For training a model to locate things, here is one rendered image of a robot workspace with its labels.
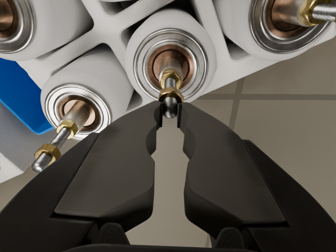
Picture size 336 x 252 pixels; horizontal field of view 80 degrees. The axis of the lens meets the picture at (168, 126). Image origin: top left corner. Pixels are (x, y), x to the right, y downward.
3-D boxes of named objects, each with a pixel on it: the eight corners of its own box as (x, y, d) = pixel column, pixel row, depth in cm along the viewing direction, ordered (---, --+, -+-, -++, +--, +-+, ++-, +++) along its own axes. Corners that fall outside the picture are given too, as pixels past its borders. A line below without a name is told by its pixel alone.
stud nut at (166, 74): (179, 67, 17) (179, 71, 17) (183, 86, 18) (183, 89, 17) (157, 73, 17) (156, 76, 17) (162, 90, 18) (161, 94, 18)
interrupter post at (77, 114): (71, 119, 24) (59, 136, 22) (68, 102, 23) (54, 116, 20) (91, 121, 24) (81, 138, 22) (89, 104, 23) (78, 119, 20)
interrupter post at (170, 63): (167, 83, 22) (167, 96, 19) (154, 64, 21) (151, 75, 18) (186, 70, 21) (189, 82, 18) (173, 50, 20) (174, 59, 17)
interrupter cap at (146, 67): (162, 112, 24) (162, 115, 23) (118, 58, 20) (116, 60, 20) (220, 76, 21) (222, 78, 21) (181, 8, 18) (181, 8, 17)
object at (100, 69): (92, 87, 41) (46, 142, 26) (87, 37, 36) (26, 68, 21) (139, 92, 42) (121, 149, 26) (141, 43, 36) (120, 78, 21)
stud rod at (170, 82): (174, 67, 19) (176, 104, 12) (176, 77, 19) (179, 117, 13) (164, 69, 19) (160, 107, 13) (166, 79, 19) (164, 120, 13)
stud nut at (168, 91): (181, 84, 14) (181, 89, 13) (185, 105, 15) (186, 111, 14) (154, 90, 14) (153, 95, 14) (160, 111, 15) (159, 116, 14)
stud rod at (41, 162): (69, 122, 22) (30, 171, 16) (70, 114, 22) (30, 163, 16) (79, 124, 23) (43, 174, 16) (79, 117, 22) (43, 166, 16)
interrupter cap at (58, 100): (54, 135, 26) (51, 138, 25) (40, 77, 22) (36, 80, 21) (114, 140, 26) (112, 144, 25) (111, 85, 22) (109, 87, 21)
